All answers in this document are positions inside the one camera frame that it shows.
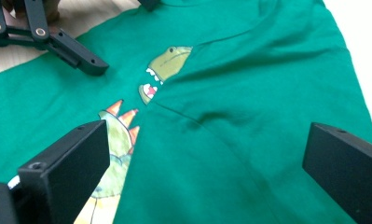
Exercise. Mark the green printed t-shirt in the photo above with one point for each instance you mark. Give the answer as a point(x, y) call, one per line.
point(236, 124)

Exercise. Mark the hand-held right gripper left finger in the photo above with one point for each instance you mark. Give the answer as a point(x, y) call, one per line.
point(65, 174)

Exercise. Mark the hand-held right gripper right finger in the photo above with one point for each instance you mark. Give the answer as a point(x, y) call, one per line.
point(345, 174)

